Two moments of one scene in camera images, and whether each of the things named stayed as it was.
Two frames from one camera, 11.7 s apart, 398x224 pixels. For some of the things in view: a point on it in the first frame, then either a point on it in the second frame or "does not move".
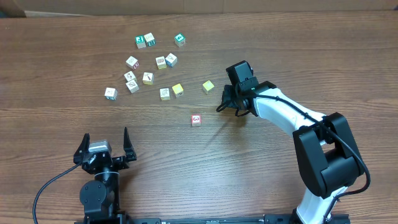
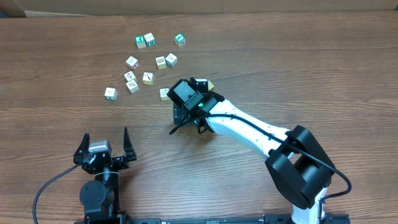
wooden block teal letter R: x=150 y=39 does not move
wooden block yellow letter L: x=165 y=94 does not move
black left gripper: x=122 y=161 does not move
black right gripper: x=227 y=101 → x=182 y=115
